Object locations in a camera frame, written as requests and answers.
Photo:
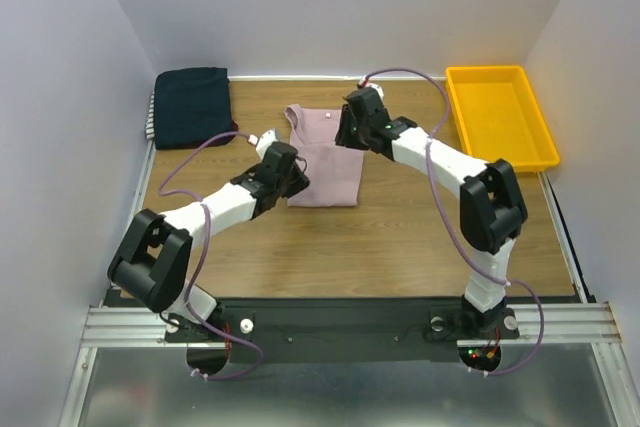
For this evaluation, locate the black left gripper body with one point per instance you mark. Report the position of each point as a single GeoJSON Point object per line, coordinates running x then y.
{"type": "Point", "coordinates": [292, 185]}

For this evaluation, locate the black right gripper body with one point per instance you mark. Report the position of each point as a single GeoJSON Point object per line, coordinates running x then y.
{"type": "Point", "coordinates": [345, 132]}

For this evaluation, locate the pink tank top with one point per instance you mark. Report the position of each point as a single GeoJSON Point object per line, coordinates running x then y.
{"type": "Point", "coordinates": [334, 172]}

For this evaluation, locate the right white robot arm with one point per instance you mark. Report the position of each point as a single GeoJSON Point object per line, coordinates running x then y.
{"type": "Point", "coordinates": [481, 203]}

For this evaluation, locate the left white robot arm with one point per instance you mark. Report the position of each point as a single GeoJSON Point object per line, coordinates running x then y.
{"type": "Point", "coordinates": [152, 259]}

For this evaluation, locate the folded dark red tank top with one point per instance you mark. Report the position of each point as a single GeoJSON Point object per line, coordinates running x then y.
{"type": "Point", "coordinates": [222, 138]}

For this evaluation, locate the folded navy tank top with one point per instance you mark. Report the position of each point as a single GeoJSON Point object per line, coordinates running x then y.
{"type": "Point", "coordinates": [190, 106]}

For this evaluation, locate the folded striped tank top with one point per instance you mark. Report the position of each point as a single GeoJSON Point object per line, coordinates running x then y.
{"type": "Point", "coordinates": [149, 123]}

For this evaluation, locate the yellow plastic bin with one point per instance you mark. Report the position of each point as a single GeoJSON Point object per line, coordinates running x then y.
{"type": "Point", "coordinates": [497, 116]}

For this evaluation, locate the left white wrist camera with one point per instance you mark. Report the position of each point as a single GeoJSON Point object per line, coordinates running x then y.
{"type": "Point", "coordinates": [263, 142]}

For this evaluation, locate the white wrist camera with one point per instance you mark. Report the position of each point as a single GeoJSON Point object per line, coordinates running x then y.
{"type": "Point", "coordinates": [263, 142]}
{"type": "Point", "coordinates": [364, 83]}

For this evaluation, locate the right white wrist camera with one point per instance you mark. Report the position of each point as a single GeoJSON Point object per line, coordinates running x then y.
{"type": "Point", "coordinates": [364, 83]}

